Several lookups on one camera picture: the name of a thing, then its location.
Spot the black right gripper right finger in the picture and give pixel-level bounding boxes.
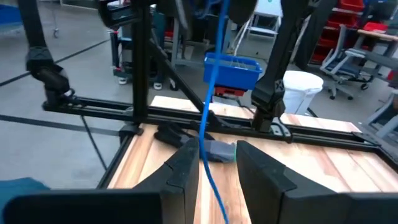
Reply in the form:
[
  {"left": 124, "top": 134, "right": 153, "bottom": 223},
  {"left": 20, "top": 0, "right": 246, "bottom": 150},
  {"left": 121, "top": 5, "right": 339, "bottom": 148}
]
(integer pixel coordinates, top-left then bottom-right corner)
[{"left": 236, "top": 140, "right": 398, "bottom": 224}]

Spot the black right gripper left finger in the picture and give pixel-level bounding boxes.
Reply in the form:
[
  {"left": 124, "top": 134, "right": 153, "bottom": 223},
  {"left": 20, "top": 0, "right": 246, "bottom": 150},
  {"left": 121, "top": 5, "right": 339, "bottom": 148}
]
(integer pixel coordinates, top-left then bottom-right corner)
[{"left": 1, "top": 138, "right": 200, "bottom": 224}]

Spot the blue cord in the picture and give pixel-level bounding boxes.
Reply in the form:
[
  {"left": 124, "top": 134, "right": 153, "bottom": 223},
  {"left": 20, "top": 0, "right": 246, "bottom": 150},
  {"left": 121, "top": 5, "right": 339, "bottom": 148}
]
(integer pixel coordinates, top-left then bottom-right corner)
[{"left": 198, "top": 0, "right": 231, "bottom": 224}]

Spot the dark teal equipment cart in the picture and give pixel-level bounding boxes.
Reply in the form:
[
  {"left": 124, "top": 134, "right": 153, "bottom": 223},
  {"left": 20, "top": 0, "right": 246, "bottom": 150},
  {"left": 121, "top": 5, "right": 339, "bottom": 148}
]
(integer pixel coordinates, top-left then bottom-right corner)
[{"left": 110, "top": 12, "right": 175, "bottom": 91}]

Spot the grey tool with green end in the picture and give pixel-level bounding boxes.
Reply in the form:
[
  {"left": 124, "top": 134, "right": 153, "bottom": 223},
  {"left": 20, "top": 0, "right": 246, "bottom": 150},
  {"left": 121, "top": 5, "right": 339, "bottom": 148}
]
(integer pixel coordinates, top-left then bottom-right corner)
[{"left": 203, "top": 139, "right": 238, "bottom": 163}]

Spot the red box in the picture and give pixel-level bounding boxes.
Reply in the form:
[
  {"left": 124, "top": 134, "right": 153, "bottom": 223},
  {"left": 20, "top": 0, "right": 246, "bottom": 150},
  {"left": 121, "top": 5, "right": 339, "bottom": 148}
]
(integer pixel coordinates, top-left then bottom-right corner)
[{"left": 214, "top": 86, "right": 249, "bottom": 98}]

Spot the white waste bin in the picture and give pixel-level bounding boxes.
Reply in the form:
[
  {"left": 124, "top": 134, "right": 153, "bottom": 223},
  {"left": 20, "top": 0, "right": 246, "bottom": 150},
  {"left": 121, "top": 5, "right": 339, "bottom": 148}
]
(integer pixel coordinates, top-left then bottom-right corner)
[{"left": 282, "top": 70, "right": 325, "bottom": 116}]

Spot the blue plastic bin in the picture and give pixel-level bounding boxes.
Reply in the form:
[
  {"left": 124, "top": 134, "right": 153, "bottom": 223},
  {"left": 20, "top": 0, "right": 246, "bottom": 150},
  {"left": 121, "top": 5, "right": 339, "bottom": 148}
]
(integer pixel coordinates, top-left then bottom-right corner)
[{"left": 203, "top": 52, "right": 264, "bottom": 91}]

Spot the white table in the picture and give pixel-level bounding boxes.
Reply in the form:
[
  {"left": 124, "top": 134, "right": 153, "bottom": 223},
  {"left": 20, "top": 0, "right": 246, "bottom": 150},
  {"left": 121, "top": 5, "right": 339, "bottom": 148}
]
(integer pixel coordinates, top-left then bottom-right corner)
[{"left": 231, "top": 0, "right": 284, "bottom": 57}]

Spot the wooden top desk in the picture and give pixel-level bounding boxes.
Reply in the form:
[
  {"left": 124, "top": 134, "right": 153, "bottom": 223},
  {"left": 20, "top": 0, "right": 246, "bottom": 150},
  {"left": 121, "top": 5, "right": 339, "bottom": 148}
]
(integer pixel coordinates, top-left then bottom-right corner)
[{"left": 357, "top": 27, "right": 398, "bottom": 43}]

